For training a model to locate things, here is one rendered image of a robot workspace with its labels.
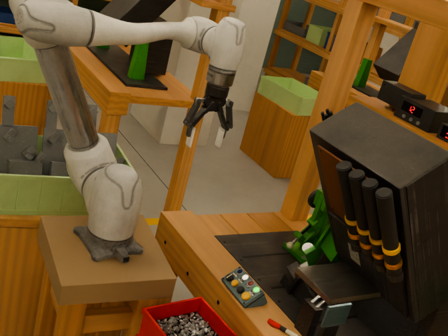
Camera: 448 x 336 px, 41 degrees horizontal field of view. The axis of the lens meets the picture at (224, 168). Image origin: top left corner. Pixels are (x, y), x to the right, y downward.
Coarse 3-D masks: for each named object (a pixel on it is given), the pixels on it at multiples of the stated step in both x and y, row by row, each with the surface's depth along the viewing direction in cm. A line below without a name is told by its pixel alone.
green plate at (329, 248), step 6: (330, 228) 192; (324, 234) 193; (330, 234) 193; (318, 240) 196; (324, 240) 195; (330, 240) 193; (318, 246) 196; (324, 246) 195; (330, 246) 193; (324, 252) 195; (330, 252) 193; (336, 252) 190; (330, 258) 193; (336, 258) 192
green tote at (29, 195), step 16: (128, 160) 263; (0, 176) 221; (16, 176) 224; (32, 176) 226; (48, 176) 230; (0, 192) 224; (16, 192) 227; (32, 192) 229; (48, 192) 232; (64, 192) 234; (0, 208) 227; (16, 208) 229; (32, 208) 232; (48, 208) 235; (64, 208) 238; (80, 208) 241
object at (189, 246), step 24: (168, 216) 237; (192, 216) 242; (168, 240) 234; (192, 240) 224; (216, 240) 229; (192, 264) 218; (216, 264) 213; (192, 288) 218; (216, 288) 204; (216, 312) 204; (240, 312) 192; (264, 312) 193
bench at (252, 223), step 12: (204, 216) 250; (216, 216) 252; (228, 216) 255; (240, 216) 258; (252, 216) 261; (264, 216) 264; (276, 216) 268; (216, 228) 242; (228, 228) 245; (240, 228) 248; (252, 228) 250; (264, 228) 253; (276, 228) 256; (288, 228) 259; (300, 228) 262; (168, 300) 250
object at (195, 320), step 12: (192, 300) 186; (204, 300) 187; (144, 312) 175; (156, 312) 179; (168, 312) 182; (180, 312) 185; (192, 312) 186; (204, 312) 187; (144, 324) 176; (156, 324) 171; (168, 324) 179; (180, 324) 180; (192, 324) 182; (204, 324) 182; (216, 324) 182
